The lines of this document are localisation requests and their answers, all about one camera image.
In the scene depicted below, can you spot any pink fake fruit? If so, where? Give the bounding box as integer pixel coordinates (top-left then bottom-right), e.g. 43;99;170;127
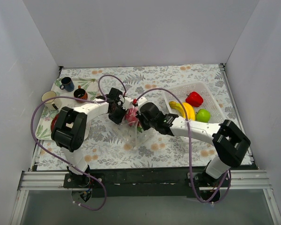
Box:
125;107;142;133

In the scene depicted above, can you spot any clear zip top bag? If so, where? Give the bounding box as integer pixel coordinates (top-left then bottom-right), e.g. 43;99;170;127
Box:
116;117;153;149

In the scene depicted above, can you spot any yellow fake banana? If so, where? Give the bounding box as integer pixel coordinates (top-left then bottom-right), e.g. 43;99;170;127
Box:
169;101;196;120

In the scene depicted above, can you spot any red fake bell pepper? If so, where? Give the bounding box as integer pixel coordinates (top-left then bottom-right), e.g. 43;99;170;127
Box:
185;91;204;107

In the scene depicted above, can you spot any green fake apple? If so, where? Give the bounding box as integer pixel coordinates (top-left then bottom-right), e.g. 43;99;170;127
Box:
195;109;211;123

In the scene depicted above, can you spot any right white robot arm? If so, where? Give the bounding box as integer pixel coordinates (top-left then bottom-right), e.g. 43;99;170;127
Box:
136;103;251;186

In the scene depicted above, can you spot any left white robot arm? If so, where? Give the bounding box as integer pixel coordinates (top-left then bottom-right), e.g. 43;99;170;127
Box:
51;88;128;188

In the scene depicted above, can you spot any leaf pattern white tray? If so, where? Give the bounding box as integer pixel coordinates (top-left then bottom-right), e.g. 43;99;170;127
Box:
35;78;98;141

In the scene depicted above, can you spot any white plastic basket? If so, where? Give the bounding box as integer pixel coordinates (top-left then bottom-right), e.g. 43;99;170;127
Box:
168;81;226;123

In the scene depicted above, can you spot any orange patterned small bowl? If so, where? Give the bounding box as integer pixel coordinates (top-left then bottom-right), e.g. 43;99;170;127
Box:
74;85;88;103

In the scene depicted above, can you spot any dark blue mug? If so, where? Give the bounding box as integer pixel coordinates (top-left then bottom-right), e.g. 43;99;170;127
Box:
59;77;74;92

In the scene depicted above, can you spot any cream mug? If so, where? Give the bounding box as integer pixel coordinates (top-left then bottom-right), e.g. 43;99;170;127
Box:
41;90;62;111

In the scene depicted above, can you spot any red rimmed cream plate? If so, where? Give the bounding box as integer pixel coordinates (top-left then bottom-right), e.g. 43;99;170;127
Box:
50;114;59;132

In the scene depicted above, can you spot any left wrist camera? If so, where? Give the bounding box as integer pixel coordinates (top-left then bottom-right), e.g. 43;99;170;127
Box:
122;97;134;112

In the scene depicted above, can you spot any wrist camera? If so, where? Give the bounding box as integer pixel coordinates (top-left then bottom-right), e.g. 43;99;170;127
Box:
133;97;148;110
122;97;134;112

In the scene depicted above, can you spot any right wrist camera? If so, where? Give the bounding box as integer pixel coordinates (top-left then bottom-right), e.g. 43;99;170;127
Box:
133;97;148;110

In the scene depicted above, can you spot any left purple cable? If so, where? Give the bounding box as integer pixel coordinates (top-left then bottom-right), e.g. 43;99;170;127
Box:
30;75;127;211

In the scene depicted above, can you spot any purple cable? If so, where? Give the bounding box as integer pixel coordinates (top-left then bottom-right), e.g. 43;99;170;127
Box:
135;88;232;204
30;75;127;211

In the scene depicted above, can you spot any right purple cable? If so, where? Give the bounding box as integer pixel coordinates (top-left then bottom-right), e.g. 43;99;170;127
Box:
135;88;232;204

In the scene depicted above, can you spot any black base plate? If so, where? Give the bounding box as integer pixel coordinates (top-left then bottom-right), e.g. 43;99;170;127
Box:
63;167;229;198

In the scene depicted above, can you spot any aluminium frame rail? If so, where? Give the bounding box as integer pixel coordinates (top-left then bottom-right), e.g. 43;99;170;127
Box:
9;171;68;225

